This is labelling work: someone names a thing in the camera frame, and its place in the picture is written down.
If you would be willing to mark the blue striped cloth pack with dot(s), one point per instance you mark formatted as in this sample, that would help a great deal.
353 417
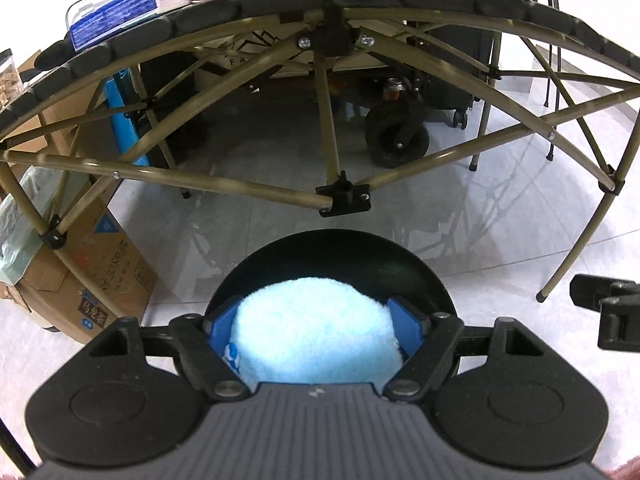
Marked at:
115 15

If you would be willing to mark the black tripod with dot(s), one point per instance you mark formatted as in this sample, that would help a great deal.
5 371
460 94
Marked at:
550 155

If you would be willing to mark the light blue fluffy cloth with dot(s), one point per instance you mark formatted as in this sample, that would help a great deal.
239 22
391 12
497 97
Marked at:
310 330

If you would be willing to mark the black round trash bin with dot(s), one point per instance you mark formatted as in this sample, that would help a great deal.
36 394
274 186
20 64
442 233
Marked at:
330 255

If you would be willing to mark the clear plastic container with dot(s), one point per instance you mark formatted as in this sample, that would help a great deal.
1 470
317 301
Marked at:
87 2

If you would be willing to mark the clear jar black lid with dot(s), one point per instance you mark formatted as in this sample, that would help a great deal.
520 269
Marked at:
9 85

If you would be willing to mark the pale green plastic bag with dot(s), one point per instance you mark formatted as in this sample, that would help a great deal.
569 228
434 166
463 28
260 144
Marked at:
20 240

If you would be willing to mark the plain cardboard box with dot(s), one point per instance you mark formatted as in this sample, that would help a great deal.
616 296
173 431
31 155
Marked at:
65 110

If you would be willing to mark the folding camping table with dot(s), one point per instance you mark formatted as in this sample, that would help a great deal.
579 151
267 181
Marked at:
280 2

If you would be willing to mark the black case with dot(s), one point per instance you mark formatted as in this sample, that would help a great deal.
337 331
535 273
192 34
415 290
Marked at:
170 110

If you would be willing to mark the black suitcase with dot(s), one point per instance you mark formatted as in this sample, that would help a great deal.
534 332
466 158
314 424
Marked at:
450 70

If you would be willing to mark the red drink can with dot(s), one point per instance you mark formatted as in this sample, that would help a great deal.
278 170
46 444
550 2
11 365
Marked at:
395 91

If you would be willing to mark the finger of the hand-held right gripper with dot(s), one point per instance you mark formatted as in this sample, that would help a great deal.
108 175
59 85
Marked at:
590 290
620 325

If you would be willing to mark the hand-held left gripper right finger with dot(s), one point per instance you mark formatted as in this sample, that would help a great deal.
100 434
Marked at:
407 327

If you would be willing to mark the printed cardboard box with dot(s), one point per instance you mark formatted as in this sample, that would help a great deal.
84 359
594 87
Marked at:
100 280

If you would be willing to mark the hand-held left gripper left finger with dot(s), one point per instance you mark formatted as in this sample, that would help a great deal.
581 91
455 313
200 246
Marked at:
217 332

